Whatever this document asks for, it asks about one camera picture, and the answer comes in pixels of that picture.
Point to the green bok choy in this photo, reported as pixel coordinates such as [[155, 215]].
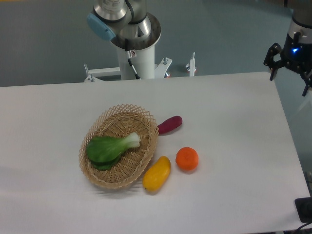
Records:
[[105, 151]]

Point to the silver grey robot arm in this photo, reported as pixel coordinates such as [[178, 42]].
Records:
[[134, 33]]

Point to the orange fruit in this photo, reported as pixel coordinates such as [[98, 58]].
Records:
[[187, 159]]

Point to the yellow mango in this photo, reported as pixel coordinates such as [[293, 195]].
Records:
[[157, 175]]

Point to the purple sweet potato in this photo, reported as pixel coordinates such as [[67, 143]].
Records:
[[170, 125]]

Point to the woven wicker basket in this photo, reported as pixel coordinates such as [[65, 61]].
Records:
[[120, 121]]

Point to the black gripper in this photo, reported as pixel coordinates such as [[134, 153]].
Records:
[[296, 55]]

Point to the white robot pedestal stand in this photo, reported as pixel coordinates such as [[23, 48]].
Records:
[[134, 63]]

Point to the black device at table edge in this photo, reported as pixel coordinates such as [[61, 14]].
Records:
[[304, 209]]

